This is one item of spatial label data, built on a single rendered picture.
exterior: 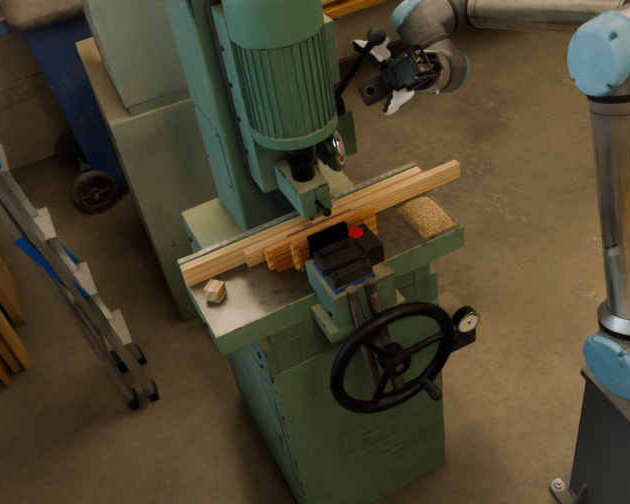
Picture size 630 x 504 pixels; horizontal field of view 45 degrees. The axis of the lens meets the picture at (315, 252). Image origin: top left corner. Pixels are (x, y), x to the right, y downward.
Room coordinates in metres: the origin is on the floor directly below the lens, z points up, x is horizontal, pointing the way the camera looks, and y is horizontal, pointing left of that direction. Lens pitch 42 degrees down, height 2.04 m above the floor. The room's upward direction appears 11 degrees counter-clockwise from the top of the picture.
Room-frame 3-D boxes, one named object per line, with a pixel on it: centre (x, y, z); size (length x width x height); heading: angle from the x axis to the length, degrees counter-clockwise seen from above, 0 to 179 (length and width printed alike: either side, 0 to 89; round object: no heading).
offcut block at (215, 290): (1.19, 0.22, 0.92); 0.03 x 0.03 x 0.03; 61
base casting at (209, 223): (1.45, 0.03, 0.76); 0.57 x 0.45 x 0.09; 19
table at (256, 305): (1.23, -0.03, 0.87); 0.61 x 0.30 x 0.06; 109
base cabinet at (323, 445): (1.44, 0.03, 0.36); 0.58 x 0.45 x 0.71; 19
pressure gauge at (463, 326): (1.22, -0.32, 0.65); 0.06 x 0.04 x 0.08; 109
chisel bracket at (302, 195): (1.35, 0.00, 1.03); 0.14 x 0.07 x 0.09; 19
